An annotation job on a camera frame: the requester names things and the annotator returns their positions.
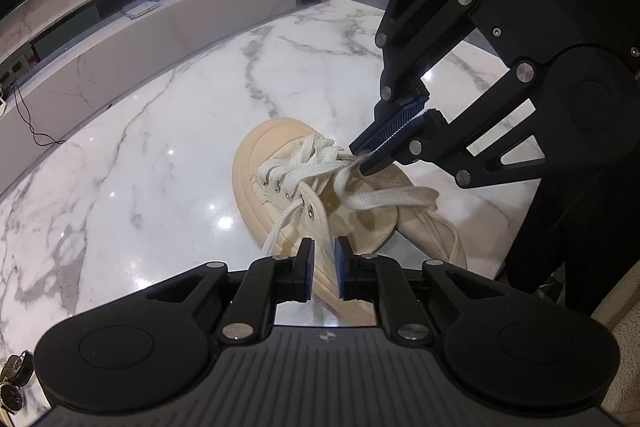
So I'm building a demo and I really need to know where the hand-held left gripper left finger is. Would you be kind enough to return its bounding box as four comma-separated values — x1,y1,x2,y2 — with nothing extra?
142,237,317,344

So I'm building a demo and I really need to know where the white shoelace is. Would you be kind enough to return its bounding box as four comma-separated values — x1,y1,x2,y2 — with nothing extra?
252,133,441,258

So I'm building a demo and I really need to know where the thin black cable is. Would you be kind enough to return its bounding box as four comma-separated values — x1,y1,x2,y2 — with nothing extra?
10,79,68,148

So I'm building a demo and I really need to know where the long white marble cabinet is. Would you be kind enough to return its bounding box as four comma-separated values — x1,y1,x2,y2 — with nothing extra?
0,0,297,142

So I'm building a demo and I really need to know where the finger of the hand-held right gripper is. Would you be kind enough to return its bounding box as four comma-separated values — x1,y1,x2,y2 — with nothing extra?
359,59,567,191
348,0,482,156

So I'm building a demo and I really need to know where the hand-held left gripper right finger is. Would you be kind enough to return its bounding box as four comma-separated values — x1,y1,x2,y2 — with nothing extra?
334,236,506,344

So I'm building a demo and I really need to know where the beige canvas shoe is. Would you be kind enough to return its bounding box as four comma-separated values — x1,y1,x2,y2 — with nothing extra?
232,118,468,328

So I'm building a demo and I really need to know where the white flat device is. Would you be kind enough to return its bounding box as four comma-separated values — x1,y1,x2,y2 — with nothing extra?
121,1,162,20

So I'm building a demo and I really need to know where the beige sofa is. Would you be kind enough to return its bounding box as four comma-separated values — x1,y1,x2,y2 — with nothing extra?
587,257,640,427

